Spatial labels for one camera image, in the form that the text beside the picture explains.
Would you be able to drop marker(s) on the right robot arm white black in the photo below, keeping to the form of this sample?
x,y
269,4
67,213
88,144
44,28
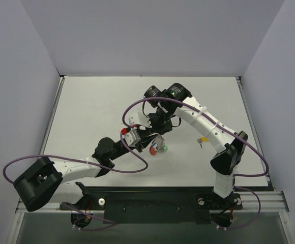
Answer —
x,y
178,101

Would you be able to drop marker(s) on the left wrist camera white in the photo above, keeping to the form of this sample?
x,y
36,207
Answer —
x,y
130,136

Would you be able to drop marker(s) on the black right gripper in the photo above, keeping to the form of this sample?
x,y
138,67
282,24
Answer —
x,y
161,127

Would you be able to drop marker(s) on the keyring bunch with coloured tags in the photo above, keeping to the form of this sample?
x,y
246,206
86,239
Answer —
x,y
158,146

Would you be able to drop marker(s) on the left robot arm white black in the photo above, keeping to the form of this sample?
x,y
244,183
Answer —
x,y
52,178

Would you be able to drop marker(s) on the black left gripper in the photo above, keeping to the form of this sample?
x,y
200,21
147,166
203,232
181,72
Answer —
x,y
142,143

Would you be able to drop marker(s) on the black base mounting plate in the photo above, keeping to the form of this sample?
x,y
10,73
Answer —
x,y
152,205

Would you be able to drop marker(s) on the key with yellow tag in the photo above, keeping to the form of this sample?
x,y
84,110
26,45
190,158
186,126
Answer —
x,y
202,141

